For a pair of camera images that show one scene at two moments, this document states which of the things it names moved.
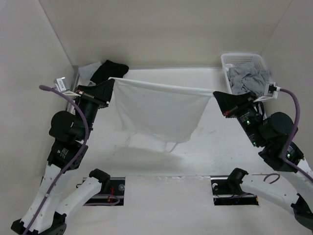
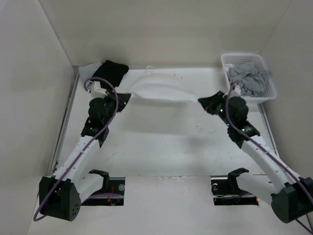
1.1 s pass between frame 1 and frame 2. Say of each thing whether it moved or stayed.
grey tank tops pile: stayed
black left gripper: moved
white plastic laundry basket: stayed
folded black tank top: stayed
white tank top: moved
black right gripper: moved
